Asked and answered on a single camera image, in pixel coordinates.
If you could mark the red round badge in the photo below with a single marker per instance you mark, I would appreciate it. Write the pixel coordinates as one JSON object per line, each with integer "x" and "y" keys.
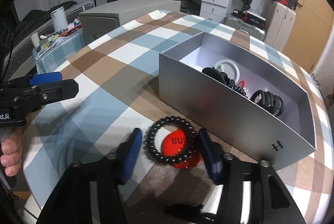
{"x": 175, "y": 143}

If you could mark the white upright suitcase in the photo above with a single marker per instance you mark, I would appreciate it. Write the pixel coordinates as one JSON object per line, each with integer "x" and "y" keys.
{"x": 280, "y": 20}

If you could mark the silver cardboard box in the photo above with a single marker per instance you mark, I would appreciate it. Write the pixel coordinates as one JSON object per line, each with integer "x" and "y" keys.
{"x": 281, "y": 140}

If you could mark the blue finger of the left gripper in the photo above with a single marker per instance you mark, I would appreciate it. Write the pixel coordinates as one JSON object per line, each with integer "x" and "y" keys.
{"x": 55, "y": 91}
{"x": 45, "y": 78}

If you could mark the plaid bed cover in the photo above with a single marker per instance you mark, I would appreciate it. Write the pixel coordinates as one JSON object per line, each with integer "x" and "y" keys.
{"x": 118, "y": 91}

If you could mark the red clear small clip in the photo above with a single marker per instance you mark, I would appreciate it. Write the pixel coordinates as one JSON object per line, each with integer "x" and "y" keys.
{"x": 242, "y": 84}

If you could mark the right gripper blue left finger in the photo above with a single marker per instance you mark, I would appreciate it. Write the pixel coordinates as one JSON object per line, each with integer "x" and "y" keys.
{"x": 127, "y": 155}

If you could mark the white cylinder humidifier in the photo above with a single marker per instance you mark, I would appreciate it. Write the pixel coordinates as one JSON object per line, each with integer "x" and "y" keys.
{"x": 59, "y": 19}

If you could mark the silver suitcase lying flat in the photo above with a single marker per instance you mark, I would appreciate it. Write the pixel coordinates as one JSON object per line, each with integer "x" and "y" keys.
{"x": 240, "y": 25}

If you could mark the person's left hand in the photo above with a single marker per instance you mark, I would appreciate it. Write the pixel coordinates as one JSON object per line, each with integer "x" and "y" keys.
{"x": 11, "y": 147}

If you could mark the black scalloped headband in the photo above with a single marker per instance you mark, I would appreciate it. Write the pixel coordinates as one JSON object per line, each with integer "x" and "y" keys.
{"x": 221, "y": 77}

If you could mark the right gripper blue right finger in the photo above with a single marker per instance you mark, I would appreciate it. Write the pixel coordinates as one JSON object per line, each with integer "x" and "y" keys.
{"x": 213, "y": 155}

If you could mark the wooden door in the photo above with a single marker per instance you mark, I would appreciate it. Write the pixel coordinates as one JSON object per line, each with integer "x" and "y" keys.
{"x": 310, "y": 33}

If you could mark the black red box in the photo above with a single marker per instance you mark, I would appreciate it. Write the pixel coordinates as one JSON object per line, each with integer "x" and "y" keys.
{"x": 250, "y": 18}

